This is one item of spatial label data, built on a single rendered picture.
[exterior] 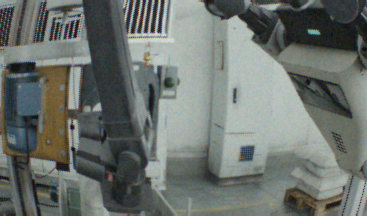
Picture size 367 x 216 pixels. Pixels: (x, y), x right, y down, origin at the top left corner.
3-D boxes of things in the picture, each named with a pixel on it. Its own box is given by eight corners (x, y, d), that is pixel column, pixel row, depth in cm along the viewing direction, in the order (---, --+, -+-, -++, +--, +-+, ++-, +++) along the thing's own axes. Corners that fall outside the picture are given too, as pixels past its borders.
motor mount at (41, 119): (45, 135, 118) (46, 77, 116) (29, 133, 116) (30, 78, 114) (50, 120, 145) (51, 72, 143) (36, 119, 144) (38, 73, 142)
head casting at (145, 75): (157, 161, 146) (162, 54, 143) (81, 154, 141) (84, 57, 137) (141, 142, 175) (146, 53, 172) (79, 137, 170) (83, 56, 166)
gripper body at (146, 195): (99, 183, 88) (98, 165, 82) (149, 188, 90) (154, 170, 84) (104, 209, 84) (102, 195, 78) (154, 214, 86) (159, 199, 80)
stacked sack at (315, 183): (357, 185, 372) (361, 171, 370) (316, 196, 354) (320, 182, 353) (339, 177, 412) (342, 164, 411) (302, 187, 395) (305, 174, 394)
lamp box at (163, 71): (176, 99, 146) (178, 66, 145) (160, 99, 145) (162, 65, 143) (170, 96, 153) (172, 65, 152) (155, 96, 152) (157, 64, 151)
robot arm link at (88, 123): (124, 89, 104) (119, 87, 112) (77, 92, 101) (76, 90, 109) (125, 148, 105) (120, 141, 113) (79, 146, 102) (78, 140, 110)
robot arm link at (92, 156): (141, 159, 70) (149, 122, 77) (73, 135, 70) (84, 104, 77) (133, 206, 77) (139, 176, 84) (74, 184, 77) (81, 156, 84)
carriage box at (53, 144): (70, 165, 139) (70, 65, 136) (0, 154, 132) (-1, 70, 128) (69, 149, 163) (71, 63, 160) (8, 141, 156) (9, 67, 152)
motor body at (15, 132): (37, 157, 117) (36, 72, 114) (3, 152, 114) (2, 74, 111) (40, 147, 132) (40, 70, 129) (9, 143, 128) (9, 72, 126)
